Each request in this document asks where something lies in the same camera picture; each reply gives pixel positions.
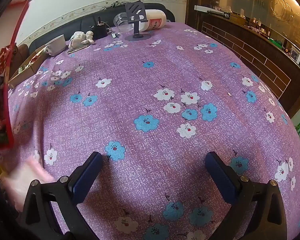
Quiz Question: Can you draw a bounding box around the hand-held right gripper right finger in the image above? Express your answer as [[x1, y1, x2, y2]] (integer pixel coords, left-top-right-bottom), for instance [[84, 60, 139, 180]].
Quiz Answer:
[[205, 151, 288, 240]]

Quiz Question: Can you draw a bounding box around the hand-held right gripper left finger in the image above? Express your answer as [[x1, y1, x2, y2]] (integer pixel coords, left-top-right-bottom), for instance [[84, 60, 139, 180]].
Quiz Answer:
[[22, 151, 104, 240]]

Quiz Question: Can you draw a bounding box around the pink white snack packet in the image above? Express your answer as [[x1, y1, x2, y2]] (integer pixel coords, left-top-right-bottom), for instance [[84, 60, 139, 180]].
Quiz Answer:
[[4, 156, 55, 210]]

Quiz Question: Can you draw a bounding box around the red gift box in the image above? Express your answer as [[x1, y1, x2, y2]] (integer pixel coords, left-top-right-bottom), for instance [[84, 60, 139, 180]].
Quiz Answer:
[[0, 0, 30, 150]]

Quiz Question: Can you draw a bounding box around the purple floral tablecloth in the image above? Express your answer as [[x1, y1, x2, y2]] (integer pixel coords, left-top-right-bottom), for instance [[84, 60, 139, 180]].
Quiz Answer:
[[0, 21, 300, 240]]

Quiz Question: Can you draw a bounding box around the cardboard box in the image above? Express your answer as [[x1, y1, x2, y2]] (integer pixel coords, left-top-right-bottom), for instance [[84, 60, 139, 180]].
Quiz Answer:
[[9, 44, 49, 89]]

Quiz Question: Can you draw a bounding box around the white ceramic mug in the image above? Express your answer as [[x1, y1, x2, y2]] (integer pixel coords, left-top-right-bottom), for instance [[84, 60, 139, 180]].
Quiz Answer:
[[45, 34, 67, 57]]

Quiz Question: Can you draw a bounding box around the brick-pattern wooden counter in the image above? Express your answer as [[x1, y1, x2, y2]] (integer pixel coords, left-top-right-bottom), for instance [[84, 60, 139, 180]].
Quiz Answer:
[[186, 5, 300, 120]]

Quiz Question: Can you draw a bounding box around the white crumpled cloth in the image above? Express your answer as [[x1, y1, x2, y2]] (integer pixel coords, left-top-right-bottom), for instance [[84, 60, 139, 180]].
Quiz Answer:
[[68, 31, 95, 50]]

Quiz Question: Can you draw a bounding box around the brown armchair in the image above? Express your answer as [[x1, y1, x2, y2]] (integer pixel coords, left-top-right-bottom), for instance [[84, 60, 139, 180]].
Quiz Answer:
[[9, 44, 29, 80]]

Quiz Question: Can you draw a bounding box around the black pouch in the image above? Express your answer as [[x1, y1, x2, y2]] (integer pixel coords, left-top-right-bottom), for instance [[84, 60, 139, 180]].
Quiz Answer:
[[90, 16, 112, 40]]

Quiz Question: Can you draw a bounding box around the black leather sofa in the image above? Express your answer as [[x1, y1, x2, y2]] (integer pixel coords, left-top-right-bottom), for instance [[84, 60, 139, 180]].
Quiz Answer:
[[29, 4, 175, 53]]

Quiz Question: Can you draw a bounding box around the white plastic bottle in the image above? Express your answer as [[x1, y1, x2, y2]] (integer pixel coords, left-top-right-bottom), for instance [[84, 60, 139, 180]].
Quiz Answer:
[[140, 9, 167, 32]]

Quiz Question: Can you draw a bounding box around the black phone stand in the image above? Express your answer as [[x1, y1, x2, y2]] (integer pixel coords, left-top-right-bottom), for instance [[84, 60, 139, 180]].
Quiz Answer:
[[124, 0, 152, 42]]

